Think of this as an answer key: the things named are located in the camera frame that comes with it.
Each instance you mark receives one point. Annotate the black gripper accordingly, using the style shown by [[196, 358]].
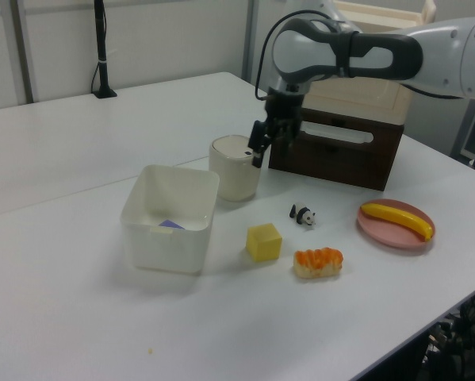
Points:
[[283, 107]]

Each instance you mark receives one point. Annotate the white plastic box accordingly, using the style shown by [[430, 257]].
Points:
[[169, 220]]

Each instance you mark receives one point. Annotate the white grey Franka robot arm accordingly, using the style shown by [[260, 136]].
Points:
[[374, 55]]

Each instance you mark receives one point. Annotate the dark brown wooden drawer box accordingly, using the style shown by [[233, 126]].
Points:
[[336, 155]]

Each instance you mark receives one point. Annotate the cream wooden box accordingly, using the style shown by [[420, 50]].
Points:
[[360, 97]]

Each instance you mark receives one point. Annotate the cream round cup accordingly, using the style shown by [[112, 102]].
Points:
[[233, 174]]

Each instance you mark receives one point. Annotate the toy panda figure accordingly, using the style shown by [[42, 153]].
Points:
[[303, 214]]

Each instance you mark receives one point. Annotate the yellow cube block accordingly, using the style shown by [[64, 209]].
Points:
[[264, 242]]

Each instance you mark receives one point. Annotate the orange toy bread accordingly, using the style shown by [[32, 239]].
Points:
[[318, 262]]

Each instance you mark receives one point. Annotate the purple block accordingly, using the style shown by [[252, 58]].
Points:
[[171, 225]]

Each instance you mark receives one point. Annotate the yellow toy banana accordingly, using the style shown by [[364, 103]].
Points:
[[399, 218]]

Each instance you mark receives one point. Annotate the pink plate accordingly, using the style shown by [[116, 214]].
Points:
[[393, 234]]

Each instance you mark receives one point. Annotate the light wooden crate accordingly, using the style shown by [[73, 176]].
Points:
[[384, 14]]

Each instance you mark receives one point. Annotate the black pole stand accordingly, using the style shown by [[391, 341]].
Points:
[[101, 51]]

